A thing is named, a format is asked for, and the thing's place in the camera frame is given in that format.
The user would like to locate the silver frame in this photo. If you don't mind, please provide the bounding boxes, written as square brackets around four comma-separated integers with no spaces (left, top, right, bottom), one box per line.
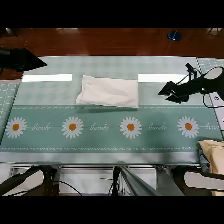
[0,161,224,197]

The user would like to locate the beige garment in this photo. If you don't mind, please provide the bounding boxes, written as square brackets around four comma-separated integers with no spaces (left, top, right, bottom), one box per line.
[198,139,224,197]

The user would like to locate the white shirt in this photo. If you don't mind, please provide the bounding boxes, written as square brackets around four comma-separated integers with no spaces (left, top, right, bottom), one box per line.
[75,74,140,109]

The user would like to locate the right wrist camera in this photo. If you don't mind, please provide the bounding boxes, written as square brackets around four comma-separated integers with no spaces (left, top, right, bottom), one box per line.
[184,62,201,82]

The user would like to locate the black cable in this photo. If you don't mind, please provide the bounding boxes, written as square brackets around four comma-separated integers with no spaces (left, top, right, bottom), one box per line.
[52,179,83,197]
[201,92,224,141]

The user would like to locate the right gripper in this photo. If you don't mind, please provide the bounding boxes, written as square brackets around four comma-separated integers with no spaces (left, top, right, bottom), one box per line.
[157,77,206,105]

